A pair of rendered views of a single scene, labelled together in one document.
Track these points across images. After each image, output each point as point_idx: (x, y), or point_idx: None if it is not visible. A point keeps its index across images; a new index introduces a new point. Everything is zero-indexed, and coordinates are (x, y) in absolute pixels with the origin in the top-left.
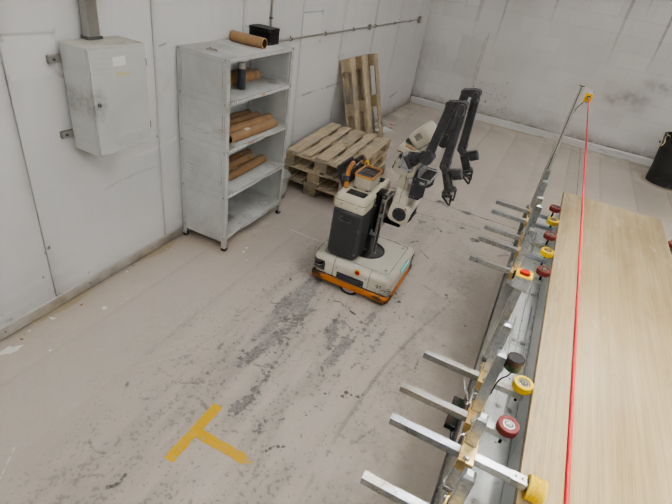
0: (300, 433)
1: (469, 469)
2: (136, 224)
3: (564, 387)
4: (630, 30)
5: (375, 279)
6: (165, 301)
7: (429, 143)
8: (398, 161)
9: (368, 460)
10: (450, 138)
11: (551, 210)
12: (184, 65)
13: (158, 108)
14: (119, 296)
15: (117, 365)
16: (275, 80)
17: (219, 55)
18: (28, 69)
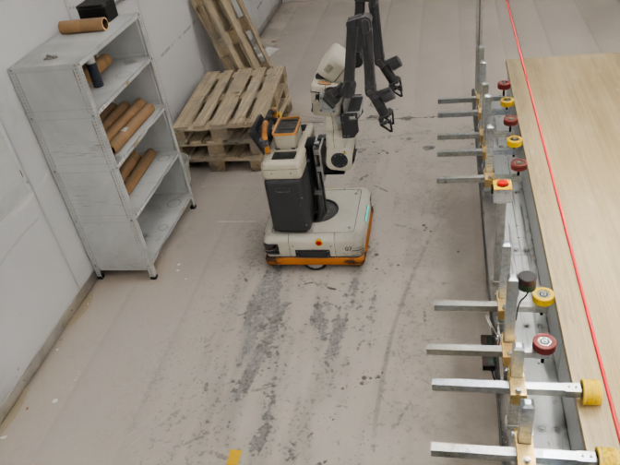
0: (336, 440)
1: (525, 399)
2: (45, 292)
3: (583, 281)
4: None
5: (341, 242)
6: (119, 364)
7: (344, 73)
8: (316, 103)
9: (418, 436)
10: (365, 59)
11: (501, 89)
12: (26, 88)
13: (16, 149)
14: (65, 381)
15: (104, 456)
16: (131, 57)
17: (64, 62)
18: None
